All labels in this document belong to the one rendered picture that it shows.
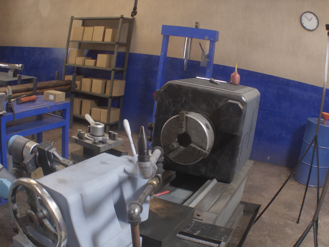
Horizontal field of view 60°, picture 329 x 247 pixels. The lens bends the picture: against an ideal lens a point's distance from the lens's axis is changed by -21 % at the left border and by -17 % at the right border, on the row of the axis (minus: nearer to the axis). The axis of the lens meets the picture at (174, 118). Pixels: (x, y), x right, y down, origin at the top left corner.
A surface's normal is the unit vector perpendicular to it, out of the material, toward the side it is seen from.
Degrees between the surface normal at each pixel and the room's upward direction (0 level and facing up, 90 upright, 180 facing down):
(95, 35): 90
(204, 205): 0
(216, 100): 90
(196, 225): 0
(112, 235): 66
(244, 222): 0
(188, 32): 90
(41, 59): 90
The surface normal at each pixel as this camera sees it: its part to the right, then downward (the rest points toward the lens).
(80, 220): 0.92, -0.05
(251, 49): -0.39, 0.15
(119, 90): 0.93, 0.19
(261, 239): 0.12, -0.97
